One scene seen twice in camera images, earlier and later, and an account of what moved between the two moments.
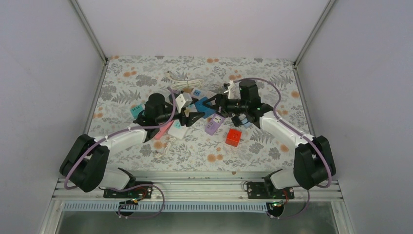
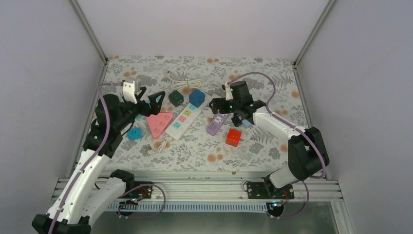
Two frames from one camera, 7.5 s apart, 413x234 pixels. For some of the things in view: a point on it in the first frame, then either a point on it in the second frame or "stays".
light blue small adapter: [246, 123] stays
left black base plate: [140, 192] stays
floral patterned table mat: [200, 113] stays
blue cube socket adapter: [209, 111] to [197, 97]
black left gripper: [188, 121] to [155, 108]
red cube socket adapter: [233, 137] stays
